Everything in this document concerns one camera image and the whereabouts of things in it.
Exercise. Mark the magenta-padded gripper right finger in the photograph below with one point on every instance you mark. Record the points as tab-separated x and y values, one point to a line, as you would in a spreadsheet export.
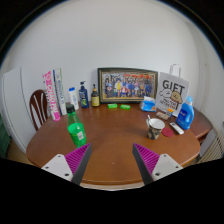
165	165

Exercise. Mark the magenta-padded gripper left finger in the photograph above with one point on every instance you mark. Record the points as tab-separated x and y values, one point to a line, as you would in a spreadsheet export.
56	166

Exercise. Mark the green plastic drink bottle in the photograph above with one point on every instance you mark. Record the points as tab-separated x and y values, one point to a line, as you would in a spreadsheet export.
77	131

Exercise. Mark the patterned paper cup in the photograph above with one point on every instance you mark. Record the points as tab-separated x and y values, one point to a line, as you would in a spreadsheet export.
155	130

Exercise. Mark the white remote control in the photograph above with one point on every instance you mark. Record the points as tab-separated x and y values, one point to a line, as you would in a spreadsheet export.
176	128

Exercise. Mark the brown snack packet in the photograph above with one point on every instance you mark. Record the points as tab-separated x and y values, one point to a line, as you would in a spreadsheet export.
162	115

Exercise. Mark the white spoon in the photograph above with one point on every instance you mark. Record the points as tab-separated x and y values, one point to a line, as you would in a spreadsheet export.
148	117

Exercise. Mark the blue detergent bottle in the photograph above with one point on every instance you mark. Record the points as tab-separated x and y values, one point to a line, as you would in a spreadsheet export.
185	116

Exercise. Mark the white radiator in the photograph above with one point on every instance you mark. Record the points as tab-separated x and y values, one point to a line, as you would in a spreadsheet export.
215	148

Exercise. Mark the colourful puzzle cube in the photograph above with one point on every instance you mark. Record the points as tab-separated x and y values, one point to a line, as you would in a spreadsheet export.
170	112

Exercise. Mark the blue white tissue pack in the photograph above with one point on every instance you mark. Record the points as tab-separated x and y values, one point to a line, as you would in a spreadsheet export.
147	105

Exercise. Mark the white tube blue cap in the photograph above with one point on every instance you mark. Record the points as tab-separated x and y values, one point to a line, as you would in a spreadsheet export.
73	100

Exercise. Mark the dark wooden chair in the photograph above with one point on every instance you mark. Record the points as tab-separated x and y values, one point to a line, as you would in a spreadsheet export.
34	100

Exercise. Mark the tall pink white box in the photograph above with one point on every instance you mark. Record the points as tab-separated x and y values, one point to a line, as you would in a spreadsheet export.
51	96

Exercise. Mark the dark blue pump bottle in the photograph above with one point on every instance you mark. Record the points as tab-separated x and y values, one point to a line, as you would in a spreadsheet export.
83	97

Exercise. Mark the white paper gift bag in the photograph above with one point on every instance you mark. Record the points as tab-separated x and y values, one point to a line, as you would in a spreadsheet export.
171	90

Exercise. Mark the amber pump bottle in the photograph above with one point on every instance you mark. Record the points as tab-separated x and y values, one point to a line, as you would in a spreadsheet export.
95	99

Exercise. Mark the framed group photo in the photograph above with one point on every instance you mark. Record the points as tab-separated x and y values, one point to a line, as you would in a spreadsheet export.
127	85

